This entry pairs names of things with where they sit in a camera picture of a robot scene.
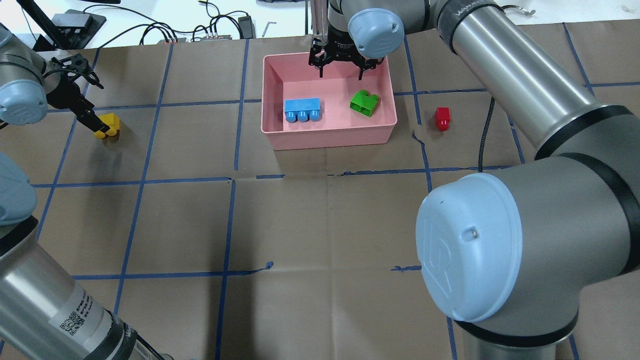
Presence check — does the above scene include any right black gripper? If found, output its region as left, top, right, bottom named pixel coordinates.
left=308, top=27, right=385, bottom=81

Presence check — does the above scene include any aluminium frame post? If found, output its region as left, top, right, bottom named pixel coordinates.
left=310, top=0, right=329, bottom=43

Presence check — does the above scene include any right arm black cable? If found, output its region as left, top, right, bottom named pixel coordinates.
left=477, top=97, right=497, bottom=173

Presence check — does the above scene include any blue three-stud block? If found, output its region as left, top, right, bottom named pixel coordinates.
left=283, top=97, right=322, bottom=124

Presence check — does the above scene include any red single-stud block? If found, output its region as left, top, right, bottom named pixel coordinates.
left=434, top=107, right=451, bottom=132

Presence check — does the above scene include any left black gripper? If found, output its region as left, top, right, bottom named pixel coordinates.
left=42, top=55, right=110, bottom=139

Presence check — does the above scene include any green two-stud block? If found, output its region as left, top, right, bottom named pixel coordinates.
left=349, top=89, right=381, bottom=117

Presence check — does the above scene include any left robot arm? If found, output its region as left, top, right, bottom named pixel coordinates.
left=0, top=26, right=170, bottom=360

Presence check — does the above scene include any yellow two-stud block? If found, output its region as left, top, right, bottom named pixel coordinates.
left=94, top=112, right=121, bottom=140

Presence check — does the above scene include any black power adapter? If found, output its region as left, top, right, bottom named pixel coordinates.
left=237, top=14, right=256, bottom=39

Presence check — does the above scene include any pink plastic box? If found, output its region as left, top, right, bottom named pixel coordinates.
left=260, top=52, right=398, bottom=150

